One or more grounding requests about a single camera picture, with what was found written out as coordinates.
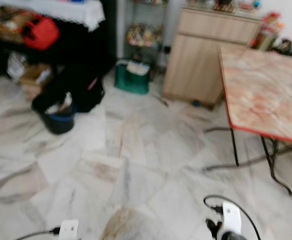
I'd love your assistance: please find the marble pattern folding table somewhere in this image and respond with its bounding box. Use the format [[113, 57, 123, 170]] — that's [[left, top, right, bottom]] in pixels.
[[217, 45, 292, 197]]

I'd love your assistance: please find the green storage box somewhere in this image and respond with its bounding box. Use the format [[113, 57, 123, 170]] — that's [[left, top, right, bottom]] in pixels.
[[114, 59, 151, 96]]

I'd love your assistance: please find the light wooden cabinet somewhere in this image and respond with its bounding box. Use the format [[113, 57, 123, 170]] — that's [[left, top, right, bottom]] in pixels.
[[162, 6, 262, 108]]

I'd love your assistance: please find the black bag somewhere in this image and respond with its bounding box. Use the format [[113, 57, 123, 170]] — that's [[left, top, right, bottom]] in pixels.
[[71, 65, 106, 113]]

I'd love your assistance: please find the black bucket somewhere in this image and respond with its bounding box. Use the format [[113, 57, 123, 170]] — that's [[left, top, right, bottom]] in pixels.
[[32, 95, 76, 136]]

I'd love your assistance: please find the metal shelf rack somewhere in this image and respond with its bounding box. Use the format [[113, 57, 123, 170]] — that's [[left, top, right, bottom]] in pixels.
[[121, 0, 169, 68]]

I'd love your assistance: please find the brown cardboard box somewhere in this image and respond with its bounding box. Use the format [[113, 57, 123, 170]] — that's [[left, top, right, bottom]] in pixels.
[[8, 52, 54, 98]]

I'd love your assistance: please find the red bag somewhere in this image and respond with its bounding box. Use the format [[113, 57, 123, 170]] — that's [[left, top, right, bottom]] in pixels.
[[22, 15, 60, 52]]

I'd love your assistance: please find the white lace tablecloth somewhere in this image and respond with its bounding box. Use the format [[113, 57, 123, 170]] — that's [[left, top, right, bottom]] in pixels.
[[0, 0, 105, 32]]

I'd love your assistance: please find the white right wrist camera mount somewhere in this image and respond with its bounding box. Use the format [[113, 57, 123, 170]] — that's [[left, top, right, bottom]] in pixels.
[[221, 202, 242, 236]]

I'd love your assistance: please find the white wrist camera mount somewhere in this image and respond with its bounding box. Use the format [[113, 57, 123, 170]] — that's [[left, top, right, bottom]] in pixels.
[[58, 219, 80, 240], [221, 202, 242, 236]]

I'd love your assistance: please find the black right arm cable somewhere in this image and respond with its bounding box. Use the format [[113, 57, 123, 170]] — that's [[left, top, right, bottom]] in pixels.
[[203, 194, 261, 240]]

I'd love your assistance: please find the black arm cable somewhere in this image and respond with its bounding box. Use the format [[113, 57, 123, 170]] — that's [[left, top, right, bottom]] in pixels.
[[16, 227, 61, 240], [203, 194, 261, 240]]

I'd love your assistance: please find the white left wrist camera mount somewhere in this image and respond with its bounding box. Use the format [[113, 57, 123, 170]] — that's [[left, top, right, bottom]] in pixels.
[[58, 219, 80, 240]]

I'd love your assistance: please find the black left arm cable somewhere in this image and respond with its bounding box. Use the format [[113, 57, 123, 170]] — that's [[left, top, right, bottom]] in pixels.
[[16, 227, 61, 240]]

